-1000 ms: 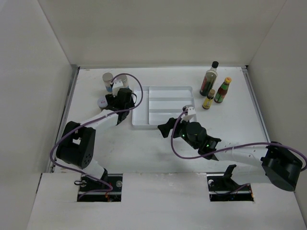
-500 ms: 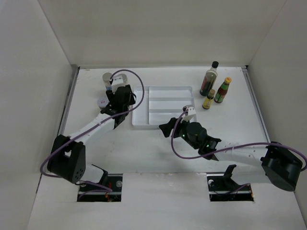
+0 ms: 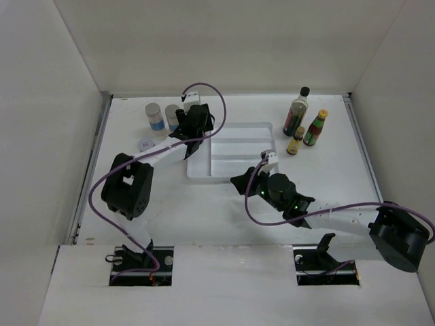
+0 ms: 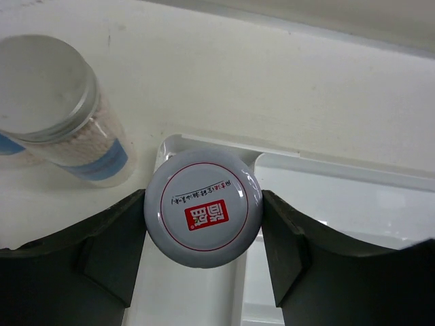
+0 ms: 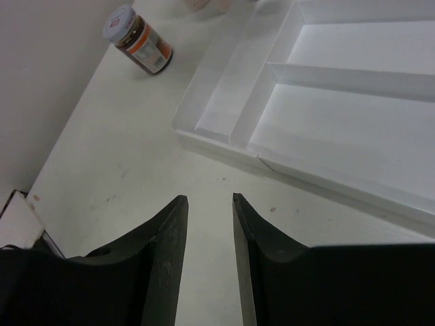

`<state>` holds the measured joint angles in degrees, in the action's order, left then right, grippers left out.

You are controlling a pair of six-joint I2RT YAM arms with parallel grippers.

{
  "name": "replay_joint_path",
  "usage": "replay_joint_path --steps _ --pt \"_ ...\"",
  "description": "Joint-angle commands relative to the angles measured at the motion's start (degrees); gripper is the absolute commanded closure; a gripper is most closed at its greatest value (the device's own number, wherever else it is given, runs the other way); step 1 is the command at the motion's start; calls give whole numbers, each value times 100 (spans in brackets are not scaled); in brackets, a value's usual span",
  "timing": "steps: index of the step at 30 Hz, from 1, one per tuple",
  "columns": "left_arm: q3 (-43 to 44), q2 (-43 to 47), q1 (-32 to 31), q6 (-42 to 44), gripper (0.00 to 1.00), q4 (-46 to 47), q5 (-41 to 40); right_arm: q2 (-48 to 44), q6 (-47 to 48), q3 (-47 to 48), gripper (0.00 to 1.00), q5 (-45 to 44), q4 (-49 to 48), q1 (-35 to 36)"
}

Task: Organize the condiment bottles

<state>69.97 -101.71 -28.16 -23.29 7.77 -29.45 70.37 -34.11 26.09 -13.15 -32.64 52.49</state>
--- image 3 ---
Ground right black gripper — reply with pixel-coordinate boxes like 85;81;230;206
230;164;285;212

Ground blue label jar silver lid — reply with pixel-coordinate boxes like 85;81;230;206
165;105;179;131

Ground dark spice jar white lid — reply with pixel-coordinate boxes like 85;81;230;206
137;137;156;152

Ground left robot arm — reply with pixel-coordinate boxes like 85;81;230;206
101;104;215;221

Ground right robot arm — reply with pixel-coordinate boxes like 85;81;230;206
230;166;434;273

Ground blue label jar far left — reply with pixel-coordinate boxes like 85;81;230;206
145;103;166;132

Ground white divided organizer tray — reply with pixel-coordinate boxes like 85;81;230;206
187;122;276;184

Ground small yellow label bottle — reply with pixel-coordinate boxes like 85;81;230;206
286;126;305;155

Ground dark soy sauce bottle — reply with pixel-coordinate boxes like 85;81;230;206
283;86;311;137

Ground red sauce bottle yellow cap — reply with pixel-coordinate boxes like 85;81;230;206
303;109;328;147

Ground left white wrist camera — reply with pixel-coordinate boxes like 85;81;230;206
181;90;201;112

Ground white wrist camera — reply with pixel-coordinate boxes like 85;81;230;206
181;90;201;112
259;151;279;173

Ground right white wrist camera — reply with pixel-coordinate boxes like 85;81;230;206
259;151;279;173

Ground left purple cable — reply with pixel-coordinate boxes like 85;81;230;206
88;82;227;285

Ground purple cable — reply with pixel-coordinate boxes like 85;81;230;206
244;154;435;244
88;82;227;285

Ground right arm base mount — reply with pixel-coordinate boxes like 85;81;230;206
293;249;360;286

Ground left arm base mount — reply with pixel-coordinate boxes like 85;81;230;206
105;245;174;287

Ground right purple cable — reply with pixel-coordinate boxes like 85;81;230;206
244;154;435;244

